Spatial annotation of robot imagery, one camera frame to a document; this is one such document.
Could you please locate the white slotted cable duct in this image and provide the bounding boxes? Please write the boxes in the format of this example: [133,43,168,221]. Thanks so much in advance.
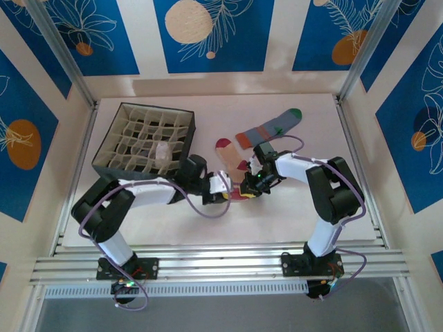
[44,279,309,300]

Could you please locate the maroon and beige sock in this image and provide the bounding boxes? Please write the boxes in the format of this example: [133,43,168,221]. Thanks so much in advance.
[215,137,259,202]

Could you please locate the long aluminium mounting rail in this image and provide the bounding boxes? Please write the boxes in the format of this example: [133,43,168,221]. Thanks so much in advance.
[29,243,411,287]

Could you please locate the dark grey divided organizer box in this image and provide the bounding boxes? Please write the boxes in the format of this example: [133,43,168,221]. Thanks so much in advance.
[91,102,197,183]

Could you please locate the grey blue sock orange cuff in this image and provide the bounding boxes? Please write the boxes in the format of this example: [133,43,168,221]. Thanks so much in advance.
[235,108,303,150]

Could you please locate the aluminium table side rail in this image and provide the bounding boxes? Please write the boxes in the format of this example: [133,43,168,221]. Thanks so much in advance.
[334,95,389,248]
[50,102,100,257]

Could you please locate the pale pink white sock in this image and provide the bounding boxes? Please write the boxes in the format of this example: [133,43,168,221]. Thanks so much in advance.
[154,140,173,170]

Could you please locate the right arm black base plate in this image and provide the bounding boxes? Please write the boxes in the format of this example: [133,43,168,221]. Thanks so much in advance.
[280,253,344,279]

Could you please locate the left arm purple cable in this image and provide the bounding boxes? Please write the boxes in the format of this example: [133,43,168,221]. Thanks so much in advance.
[78,172,232,311]

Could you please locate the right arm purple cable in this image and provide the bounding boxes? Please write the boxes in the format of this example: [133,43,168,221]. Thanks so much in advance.
[251,134,368,302]

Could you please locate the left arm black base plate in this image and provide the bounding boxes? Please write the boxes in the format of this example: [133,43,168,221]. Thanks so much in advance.
[96,257,160,281]

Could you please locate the aluminium frame post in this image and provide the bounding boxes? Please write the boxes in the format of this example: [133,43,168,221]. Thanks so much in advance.
[26,0,97,107]
[338,0,399,104]

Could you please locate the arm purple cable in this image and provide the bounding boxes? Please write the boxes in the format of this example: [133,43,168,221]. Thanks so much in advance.
[251,134,368,302]
[78,172,232,311]

